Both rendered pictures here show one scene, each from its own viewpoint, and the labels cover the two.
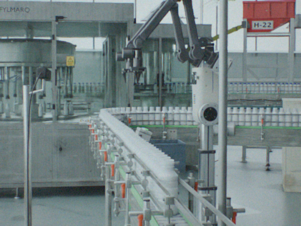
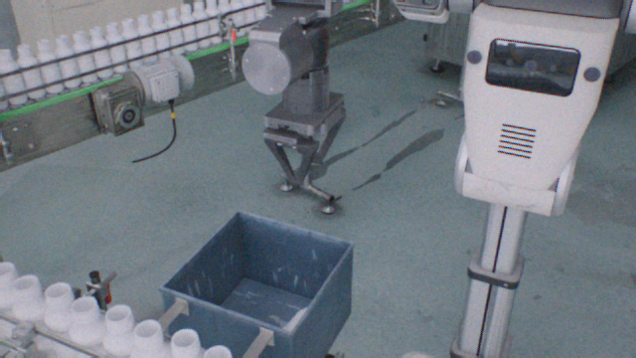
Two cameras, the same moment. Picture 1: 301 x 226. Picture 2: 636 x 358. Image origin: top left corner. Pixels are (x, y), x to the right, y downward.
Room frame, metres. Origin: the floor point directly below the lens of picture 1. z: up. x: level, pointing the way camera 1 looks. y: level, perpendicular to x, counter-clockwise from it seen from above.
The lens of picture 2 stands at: (3.83, 0.71, 1.81)
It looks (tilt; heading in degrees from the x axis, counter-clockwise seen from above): 32 degrees down; 303
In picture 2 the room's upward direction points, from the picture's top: straight up
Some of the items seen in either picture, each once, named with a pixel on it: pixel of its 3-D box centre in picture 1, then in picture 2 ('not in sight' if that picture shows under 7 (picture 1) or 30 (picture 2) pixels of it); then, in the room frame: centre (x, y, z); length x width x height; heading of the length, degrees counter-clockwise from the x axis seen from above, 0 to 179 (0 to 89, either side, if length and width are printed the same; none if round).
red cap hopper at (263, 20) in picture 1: (267, 82); not in sight; (10.65, -2.09, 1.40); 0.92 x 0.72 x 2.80; 80
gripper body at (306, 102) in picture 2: (130, 66); (305, 90); (4.22, 0.14, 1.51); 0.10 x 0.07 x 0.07; 99
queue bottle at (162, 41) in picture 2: (235, 116); (160, 35); (5.49, -0.78, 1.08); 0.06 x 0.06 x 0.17
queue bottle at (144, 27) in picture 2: (228, 116); (146, 39); (5.50, -0.72, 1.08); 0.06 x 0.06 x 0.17
